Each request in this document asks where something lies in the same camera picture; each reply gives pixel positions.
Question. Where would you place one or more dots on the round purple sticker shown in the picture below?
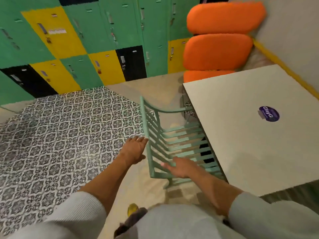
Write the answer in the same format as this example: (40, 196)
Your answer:
(269, 113)

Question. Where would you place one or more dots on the person's right hand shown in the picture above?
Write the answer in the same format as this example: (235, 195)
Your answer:
(183, 168)

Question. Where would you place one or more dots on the person's left thumb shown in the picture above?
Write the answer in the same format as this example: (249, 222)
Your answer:
(143, 157)

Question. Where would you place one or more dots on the person's right forearm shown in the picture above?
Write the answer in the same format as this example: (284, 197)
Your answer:
(216, 187)

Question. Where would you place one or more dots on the white square table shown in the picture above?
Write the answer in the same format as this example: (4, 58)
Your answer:
(244, 146)

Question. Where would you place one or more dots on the person's grey sweater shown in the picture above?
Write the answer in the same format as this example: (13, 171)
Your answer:
(187, 222)

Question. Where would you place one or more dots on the green metal slatted chair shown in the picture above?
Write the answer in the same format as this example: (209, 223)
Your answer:
(159, 144)

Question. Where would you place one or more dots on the person's right fingers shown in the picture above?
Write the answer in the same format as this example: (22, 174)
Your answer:
(169, 164)

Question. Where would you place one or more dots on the wall of coloured metal lockers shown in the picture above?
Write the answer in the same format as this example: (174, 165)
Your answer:
(82, 34)

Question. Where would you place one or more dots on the person's left hand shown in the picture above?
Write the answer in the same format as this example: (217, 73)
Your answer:
(133, 151)

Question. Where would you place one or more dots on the person's left forearm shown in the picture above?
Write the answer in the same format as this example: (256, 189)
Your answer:
(109, 180)

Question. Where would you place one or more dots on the large orange cushion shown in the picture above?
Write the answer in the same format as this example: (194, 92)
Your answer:
(216, 52)
(204, 75)
(224, 18)

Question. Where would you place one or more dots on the person's yellow shoe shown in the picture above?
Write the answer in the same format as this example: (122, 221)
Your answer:
(132, 209)

